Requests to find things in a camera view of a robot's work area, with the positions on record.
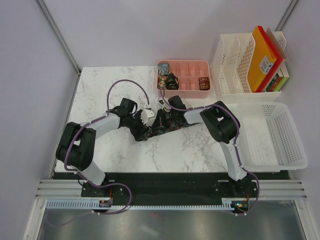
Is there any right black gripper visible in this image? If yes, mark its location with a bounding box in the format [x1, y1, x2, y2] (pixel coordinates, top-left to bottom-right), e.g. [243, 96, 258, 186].
[151, 109, 178, 132]

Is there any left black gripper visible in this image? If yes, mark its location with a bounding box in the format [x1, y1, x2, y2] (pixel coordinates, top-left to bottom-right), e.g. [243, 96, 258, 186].
[125, 110, 152, 142]

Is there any dark floral patterned tie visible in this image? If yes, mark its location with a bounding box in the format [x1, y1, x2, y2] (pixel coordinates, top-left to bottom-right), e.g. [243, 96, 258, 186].
[134, 119, 191, 142]

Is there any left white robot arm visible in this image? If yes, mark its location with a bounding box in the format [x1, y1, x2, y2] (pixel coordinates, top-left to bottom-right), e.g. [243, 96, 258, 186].
[55, 98, 156, 197]

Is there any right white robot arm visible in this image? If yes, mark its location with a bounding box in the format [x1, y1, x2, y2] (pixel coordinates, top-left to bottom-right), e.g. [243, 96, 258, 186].
[151, 95, 251, 197]

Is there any beige floral rolled tie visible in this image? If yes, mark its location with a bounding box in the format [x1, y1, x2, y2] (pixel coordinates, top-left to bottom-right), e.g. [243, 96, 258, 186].
[157, 76, 168, 90]

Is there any black rolled tie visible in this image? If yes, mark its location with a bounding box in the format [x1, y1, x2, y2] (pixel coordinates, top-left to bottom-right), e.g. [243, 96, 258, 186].
[166, 73, 179, 90]

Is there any grey rolled tie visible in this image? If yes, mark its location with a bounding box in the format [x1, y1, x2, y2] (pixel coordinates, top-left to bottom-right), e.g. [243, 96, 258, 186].
[157, 62, 170, 76]

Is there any pink compartment organizer box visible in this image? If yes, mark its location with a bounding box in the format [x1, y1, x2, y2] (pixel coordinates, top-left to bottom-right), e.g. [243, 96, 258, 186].
[155, 60, 213, 99]

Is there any red rolled tie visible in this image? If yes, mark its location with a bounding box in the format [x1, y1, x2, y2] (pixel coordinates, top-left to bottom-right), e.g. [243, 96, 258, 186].
[198, 77, 211, 91]

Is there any white file organizer rack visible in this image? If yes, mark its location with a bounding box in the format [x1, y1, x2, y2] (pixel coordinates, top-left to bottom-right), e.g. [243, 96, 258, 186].
[211, 33, 289, 103]

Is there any red folder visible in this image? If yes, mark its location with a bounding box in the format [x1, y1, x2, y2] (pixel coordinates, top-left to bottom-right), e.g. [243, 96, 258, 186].
[256, 31, 285, 93]

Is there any white perforated plastic basket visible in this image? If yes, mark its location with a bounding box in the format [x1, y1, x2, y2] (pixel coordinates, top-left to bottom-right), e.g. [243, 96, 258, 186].
[235, 102, 308, 172]

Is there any orange folder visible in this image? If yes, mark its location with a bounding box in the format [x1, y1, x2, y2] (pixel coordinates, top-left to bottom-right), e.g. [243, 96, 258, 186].
[247, 25, 277, 93]

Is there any green book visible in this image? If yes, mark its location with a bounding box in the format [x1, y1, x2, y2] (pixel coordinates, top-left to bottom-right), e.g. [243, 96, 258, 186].
[265, 74, 289, 92]

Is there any brown cardboard folder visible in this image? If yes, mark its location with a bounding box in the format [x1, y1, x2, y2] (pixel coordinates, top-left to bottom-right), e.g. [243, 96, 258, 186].
[266, 27, 287, 61]

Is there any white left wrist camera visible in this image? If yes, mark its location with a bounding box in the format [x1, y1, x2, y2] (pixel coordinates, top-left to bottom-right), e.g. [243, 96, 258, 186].
[140, 108, 157, 126]

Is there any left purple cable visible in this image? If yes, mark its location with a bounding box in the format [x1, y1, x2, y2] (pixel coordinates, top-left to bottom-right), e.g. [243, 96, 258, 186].
[46, 79, 151, 229]

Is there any purple cable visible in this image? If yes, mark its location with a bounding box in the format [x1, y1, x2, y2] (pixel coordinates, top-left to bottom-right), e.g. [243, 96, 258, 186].
[159, 87, 261, 217]
[46, 79, 151, 229]

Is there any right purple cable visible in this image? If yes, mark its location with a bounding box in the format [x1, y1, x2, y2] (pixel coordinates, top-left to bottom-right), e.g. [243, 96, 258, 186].
[159, 87, 261, 217]

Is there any white slotted cable duct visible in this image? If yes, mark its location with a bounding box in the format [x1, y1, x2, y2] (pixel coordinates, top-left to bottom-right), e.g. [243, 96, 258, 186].
[45, 199, 236, 211]

